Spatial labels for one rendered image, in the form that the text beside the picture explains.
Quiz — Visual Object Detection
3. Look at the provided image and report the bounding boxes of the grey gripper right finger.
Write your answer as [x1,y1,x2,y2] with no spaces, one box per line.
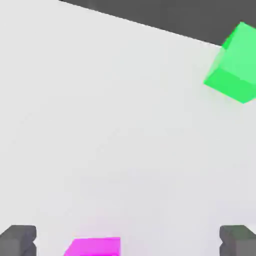
[219,224,256,256]

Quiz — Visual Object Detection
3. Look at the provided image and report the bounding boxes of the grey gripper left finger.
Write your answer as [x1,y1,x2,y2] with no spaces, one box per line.
[0,224,38,256]

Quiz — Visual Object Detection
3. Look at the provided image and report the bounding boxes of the small magenta cube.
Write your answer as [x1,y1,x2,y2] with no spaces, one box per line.
[63,237,121,256]

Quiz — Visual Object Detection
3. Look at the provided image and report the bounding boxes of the large green box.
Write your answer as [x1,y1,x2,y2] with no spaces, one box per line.
[203,21,256,105]

